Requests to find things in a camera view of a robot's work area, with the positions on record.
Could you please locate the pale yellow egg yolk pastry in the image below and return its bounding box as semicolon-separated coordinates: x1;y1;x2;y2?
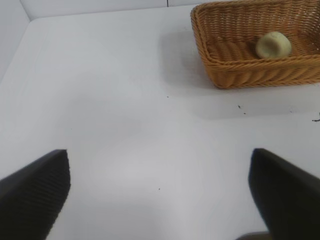
255;31;293;60

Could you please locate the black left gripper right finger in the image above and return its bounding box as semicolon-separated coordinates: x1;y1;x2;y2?
248;147;320;240

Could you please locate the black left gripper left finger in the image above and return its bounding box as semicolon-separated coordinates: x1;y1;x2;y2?
0;149;72;240

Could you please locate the woven wicker basket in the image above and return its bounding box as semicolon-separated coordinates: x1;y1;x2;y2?
190;0;320;90

